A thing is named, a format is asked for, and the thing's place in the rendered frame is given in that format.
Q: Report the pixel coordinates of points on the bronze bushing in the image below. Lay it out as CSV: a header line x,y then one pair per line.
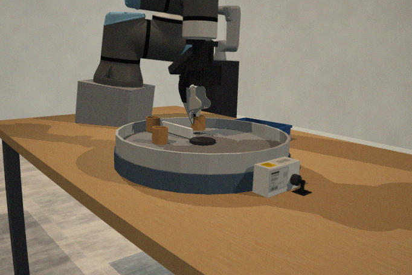
x,y
152,121
159,134
199,123

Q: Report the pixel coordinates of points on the blue crate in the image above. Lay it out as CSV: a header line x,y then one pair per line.
x,y
283,127

